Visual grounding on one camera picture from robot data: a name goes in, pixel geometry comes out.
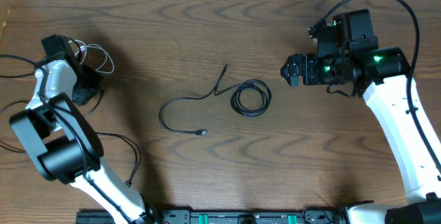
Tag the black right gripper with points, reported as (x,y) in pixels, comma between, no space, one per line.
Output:
(309,61)

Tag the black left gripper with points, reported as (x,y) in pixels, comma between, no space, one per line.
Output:
(94,81)

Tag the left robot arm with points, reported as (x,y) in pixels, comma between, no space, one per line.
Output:
(61,143)

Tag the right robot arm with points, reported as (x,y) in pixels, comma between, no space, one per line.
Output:
(348,52)

